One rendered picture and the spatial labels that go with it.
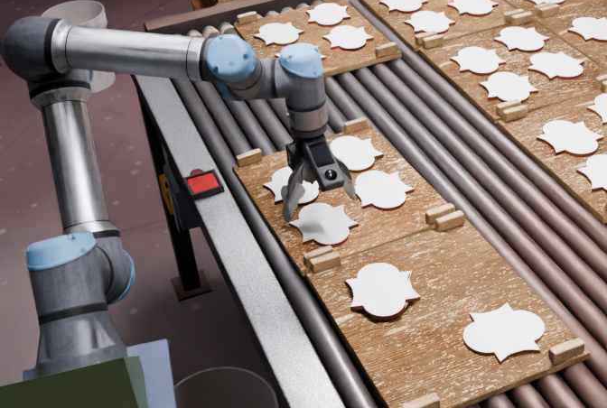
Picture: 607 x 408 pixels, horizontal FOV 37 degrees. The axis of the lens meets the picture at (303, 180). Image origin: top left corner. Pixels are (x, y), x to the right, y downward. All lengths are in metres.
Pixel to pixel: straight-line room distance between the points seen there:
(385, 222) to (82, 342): 0.66
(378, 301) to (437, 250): 0.20
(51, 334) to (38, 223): 2.14
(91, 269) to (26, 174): 2.44
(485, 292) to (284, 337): 0.37
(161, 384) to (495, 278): 0.64
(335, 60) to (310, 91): 0.79
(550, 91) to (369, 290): 0.83
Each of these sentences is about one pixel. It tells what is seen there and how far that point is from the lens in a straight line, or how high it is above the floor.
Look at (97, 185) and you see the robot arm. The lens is 1.72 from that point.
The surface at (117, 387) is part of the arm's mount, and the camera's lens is 1.42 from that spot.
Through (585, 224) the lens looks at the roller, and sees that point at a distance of 1.87.
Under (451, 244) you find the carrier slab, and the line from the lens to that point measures 1.77.
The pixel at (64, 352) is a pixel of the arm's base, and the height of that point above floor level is 1.04.
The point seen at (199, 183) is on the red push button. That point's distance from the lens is 2.01.
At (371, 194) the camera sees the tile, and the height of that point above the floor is 0.95.
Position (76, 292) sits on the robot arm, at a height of 1.10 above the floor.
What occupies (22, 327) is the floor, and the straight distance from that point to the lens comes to 3.22.
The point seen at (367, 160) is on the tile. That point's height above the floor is 0.95.
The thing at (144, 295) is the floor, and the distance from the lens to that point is 3.18.
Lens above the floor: 2.07
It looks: 35 degrees down
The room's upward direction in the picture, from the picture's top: 6 degrees counter-clockwise
